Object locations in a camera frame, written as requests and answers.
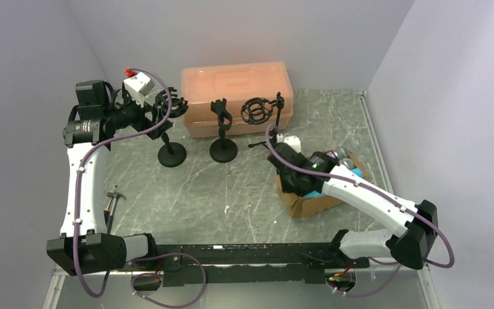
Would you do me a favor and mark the brown cardboard box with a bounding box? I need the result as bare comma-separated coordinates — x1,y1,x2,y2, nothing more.
275,151,374,220

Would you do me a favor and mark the purple glitter microphone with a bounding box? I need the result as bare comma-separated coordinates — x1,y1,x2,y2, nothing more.
333,146,349,160

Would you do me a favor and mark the blue plastic microphone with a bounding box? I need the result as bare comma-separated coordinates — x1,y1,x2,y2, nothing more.
302,168,365,198

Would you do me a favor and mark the black clip round-base stand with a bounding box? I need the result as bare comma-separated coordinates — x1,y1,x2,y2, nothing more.
210,98,238,163

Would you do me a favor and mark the black tripod shock mount stand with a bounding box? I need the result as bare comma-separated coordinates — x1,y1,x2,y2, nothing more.
241,92,285,146

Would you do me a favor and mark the black glitter microphone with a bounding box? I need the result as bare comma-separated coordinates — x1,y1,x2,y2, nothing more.
339,158,356,170

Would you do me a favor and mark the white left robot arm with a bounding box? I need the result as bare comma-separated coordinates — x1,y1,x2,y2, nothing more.
46,77,156,276

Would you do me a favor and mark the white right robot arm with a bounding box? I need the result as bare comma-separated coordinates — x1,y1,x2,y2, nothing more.
268,143,437,270

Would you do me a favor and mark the grey metal hammer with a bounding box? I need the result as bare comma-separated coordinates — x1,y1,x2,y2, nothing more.
105,185,125,215

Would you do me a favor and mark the pink plastic storage box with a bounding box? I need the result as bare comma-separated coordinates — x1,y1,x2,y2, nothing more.
180,61,294,138

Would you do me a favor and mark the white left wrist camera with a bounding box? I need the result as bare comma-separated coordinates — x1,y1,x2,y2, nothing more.
123,69,155,106

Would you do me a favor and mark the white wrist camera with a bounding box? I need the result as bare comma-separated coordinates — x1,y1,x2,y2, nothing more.
123,69,155,106
277,133,302,153

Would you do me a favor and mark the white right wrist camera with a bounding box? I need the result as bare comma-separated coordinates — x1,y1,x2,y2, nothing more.
277,133,302,153

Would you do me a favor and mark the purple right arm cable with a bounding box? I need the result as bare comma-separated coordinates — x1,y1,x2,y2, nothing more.
265,124,456,298

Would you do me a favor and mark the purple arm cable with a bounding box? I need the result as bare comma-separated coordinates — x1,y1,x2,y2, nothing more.
72,66,207,309
265,124,456,298

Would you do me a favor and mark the black shock mount round-base stand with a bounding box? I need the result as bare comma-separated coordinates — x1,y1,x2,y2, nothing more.
152,87,188,167

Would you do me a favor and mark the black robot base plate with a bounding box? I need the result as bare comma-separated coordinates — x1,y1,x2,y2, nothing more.
122,242,370,287

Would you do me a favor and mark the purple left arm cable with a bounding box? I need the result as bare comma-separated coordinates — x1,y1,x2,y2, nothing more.
72,66,207,309

